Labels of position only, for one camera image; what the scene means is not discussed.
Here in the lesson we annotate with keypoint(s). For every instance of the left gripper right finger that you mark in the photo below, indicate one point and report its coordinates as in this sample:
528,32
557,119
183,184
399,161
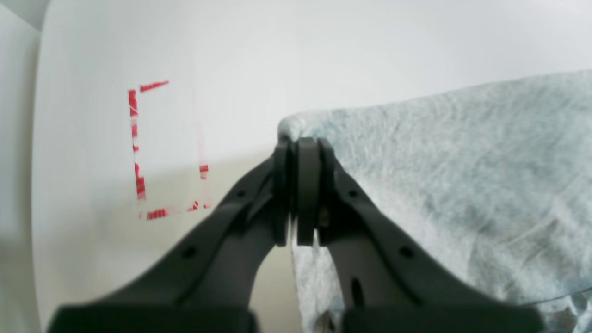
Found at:
389,283

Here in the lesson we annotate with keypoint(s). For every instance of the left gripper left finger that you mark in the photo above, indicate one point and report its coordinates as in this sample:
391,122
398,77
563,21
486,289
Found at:
204,284

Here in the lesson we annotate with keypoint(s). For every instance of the grey Hugging Face t-shirt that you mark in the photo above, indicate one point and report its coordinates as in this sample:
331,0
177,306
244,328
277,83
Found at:
494,181

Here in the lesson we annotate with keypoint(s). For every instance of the red tape rectangle marking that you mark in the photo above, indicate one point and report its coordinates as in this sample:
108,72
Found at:
169,151

